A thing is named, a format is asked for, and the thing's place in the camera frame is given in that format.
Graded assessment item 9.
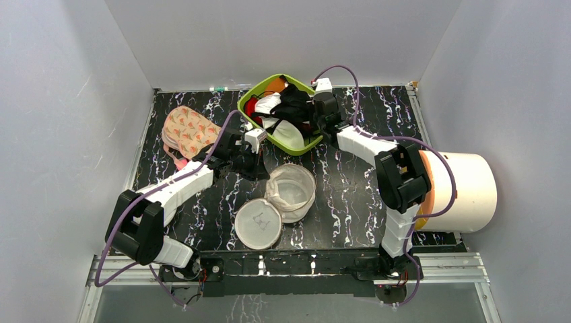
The red garment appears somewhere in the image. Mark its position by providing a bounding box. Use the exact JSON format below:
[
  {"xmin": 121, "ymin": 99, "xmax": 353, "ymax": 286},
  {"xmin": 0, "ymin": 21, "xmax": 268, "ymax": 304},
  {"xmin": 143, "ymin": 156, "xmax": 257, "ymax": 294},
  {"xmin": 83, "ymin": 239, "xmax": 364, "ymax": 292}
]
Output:
[{"xmin": 244, "ymin": 97, "xmax": 259, "ymax": 116}]

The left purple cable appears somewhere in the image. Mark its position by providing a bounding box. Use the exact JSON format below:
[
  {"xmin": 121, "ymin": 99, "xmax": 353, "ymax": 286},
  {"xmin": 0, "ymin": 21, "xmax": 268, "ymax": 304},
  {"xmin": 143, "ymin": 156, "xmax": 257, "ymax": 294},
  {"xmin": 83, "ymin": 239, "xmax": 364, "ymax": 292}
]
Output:
[{"xmin": 94, "ymin": 109, "xmax": 249, "ymax": 308}]

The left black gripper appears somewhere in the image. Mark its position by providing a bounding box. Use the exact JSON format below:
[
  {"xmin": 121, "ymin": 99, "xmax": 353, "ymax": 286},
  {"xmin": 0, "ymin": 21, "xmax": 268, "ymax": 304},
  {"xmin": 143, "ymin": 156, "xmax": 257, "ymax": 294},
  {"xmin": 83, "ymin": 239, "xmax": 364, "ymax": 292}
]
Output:
[{"xmin": 228, "ymin": 147, "xmax": 270, "ymax": 182}]

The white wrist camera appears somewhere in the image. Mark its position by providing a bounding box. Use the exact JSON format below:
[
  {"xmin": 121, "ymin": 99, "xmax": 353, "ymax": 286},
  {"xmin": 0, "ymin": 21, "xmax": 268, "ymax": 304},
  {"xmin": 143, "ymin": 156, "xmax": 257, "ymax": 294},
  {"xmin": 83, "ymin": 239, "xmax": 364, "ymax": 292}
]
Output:
[
  {"xmin": 244, "ymin": 128, "xmax": 267, "ymax": 153},
  {"xmin": 311, "ymin": 77, "xmax": 333, "ymax": 96}
]

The orange bra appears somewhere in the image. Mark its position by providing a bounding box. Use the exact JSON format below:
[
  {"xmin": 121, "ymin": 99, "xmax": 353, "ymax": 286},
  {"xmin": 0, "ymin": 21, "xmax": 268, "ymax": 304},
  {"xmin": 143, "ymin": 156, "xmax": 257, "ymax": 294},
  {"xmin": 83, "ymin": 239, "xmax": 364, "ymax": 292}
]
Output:
[{"xmin": 262, "ymin": 75, "xmax": 289, "ymax": 96}]

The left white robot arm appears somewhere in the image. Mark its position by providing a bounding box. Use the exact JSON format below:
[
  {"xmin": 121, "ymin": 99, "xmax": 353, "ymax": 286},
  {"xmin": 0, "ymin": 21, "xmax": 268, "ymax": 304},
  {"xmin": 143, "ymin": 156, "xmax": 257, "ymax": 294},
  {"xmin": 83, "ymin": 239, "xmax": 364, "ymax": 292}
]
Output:
[{"xmin": 105, "ymin": 129, "xmax": 269, "ymax": 280}]

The white mesh laundry bag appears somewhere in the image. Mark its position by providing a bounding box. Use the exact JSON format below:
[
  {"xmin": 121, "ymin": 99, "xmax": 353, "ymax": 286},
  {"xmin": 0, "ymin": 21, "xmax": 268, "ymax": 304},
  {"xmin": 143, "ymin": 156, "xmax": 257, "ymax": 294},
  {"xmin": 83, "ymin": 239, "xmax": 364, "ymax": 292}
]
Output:
[{"xmin": 234, "ymin": 164, "xmax": 316, "ymax": 250}]

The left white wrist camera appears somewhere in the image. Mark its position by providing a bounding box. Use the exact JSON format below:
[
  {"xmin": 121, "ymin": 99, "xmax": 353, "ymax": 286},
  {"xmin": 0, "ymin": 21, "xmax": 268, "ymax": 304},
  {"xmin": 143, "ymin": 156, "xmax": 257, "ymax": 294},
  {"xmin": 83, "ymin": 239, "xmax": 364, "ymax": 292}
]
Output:
[{"xmin": 244, "ymin": 128, "xmax": 267, "ymax": 153}]

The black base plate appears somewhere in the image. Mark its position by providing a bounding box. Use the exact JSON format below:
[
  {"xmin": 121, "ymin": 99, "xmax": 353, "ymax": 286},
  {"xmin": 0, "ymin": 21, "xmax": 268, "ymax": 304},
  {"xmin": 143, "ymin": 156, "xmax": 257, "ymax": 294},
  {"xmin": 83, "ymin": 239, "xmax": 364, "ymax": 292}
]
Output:
[{"xmin": 159, "ymin": 248, "xmax": 423, "ymax": 297}]

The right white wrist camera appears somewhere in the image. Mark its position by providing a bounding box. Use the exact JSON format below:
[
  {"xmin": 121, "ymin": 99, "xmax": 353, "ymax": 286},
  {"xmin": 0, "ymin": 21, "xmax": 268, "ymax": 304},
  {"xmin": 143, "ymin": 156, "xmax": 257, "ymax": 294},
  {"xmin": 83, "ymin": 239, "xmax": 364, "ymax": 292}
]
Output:
[{"xmin": 311, "ymin": 77, "xmax": 333, "ymax": 96}]

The green plastic basket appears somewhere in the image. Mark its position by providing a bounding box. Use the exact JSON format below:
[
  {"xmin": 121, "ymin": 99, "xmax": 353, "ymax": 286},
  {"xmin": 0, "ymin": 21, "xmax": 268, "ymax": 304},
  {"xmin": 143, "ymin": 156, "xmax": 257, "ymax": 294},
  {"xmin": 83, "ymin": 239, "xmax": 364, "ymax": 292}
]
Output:
[{"xmin": 238, "ymin": 74, "xmax": 324, "ymax": 156}]

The white cylindrical drum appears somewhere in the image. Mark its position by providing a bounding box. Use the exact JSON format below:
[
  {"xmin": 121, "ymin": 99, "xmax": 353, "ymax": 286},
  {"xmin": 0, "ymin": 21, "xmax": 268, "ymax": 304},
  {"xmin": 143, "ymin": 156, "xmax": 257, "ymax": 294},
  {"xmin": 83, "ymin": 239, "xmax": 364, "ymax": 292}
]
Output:
[{"xmin": 415, "ymin": 151, "xmax": 497, "ymax": 233}]

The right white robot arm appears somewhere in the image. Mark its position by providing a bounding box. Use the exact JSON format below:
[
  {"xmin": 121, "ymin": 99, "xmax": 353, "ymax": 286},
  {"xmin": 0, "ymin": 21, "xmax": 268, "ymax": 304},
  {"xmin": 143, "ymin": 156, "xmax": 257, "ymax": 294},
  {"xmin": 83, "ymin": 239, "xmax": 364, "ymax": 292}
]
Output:
[{"xmin": 310, "ymin": 92, "xmax": 432, "ymax": 279}]

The pink floral laundry bag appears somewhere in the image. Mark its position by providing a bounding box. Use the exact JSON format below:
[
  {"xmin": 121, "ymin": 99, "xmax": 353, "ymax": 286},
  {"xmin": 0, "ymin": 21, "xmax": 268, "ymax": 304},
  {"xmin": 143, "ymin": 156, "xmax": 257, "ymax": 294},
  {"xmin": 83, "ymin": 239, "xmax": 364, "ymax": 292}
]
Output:
[{"xmin": 161, "ymin": 106, "xmax": 221, "ymax": 170}]

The pale green bra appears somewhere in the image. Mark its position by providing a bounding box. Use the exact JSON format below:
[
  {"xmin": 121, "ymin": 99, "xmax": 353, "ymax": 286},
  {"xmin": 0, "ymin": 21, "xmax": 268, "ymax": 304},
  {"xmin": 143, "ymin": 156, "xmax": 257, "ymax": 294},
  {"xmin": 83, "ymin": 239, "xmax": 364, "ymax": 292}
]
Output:
[{"xmin": 261, "ymin": 117, "xmax": 305, "ymax": 150}]

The aluminium frame rail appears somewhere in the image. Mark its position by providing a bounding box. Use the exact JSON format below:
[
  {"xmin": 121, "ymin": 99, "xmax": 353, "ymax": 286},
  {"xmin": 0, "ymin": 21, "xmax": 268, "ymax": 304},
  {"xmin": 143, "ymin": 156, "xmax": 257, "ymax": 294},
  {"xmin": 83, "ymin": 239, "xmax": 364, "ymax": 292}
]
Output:
[{"xmin": 100, "ymin": 249, "xmax": 501, "ymax": 322}]

